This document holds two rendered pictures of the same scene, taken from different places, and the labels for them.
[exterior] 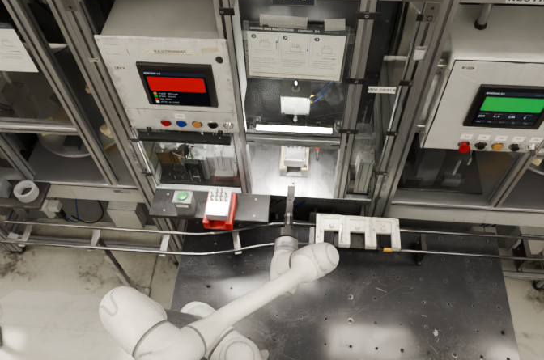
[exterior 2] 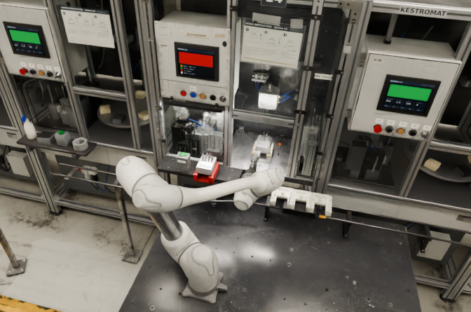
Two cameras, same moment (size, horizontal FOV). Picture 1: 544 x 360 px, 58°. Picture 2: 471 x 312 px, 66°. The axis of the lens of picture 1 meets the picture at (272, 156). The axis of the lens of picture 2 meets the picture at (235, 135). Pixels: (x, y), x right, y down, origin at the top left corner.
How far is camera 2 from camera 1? 75 cm
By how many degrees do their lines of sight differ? 19
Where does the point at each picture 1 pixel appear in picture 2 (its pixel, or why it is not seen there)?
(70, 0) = not seen: outside the picture
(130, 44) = (174, 27)
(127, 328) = (133, 171)
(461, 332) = (375, 285)
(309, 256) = (263, 172)
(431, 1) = (354, 8)
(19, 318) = (42, 256)
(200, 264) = (184, 213)
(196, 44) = (212, 30)
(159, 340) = (153, 180)
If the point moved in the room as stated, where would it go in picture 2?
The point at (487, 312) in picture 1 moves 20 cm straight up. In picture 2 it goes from (396, 275) to (407, 253)
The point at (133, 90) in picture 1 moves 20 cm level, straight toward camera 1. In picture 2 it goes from (168, 64) to (173, 80)
